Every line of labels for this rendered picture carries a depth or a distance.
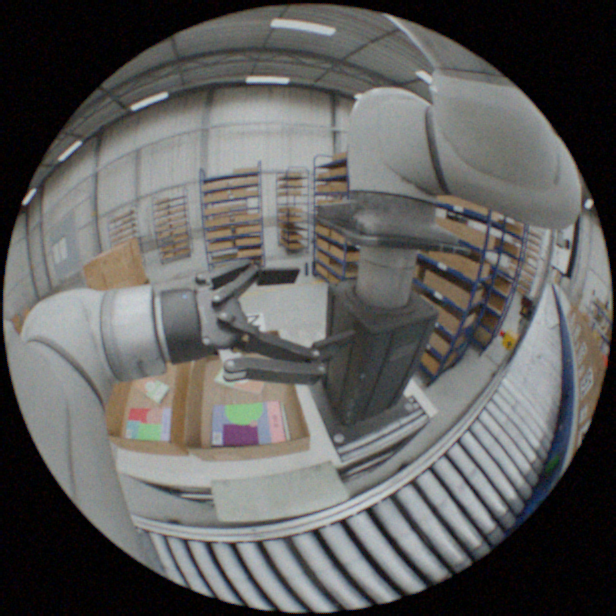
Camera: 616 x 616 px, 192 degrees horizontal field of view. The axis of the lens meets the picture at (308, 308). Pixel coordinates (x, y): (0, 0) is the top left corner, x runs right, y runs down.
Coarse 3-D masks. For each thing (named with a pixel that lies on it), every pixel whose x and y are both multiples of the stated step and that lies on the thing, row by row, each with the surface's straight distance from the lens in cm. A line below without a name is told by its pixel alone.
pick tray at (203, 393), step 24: (216, 360) 75; (192, 384) 59; (216, 384) 67; (288, 384) 62; (192, 408) 57; (288, 408) 57; (192, 432) 54; (216, 456) 51; (240, 456) 50; (264, 456) 51
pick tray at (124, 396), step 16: (176, 368) 79; (128, 384) 85; (176, 384) 61; (112, 400) 76; (128, 400) 82; (144, 400) 76; (176, 400) 59; (112, 416) 74; (128, 416) 77; (176, 416) 57; (112, 432) 73; (176, 432) 55; (128, 448) 69; (144, 448) 62; (160, 448) 57; (176, 448) 54
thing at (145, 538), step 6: (144, 534) 68; (144, 540) 68; (150, 540) 70; (144, 546) 68; (150, 546) 70; (150, 552) 69; (150, 558) 69; (156, 558) 71; (156, 564) 70; (156, 570) 70; (162, 570) 72
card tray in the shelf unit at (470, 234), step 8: (440, 224) 145; (448, 224) 142; (456, 224) 138; (456, 232) 138; (464, 232) 136; (472, 232) 133; (480, 232) 131; (472, 240) 133; (480, 240) 131; (488, 248) 146
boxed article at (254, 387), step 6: (222, 372) 68; (216, 378) 67; (222, 378) 66; (222, 384) 66; (228, 384) 64; (234, 384) 63; (240, 384) 63; (246, 384) 62; (252, 384) 62; (258, 384) 62; (264, 384) 62; (240, 390) 63; (246, 390) 61; (252, 390) 61; (258, 390) 60
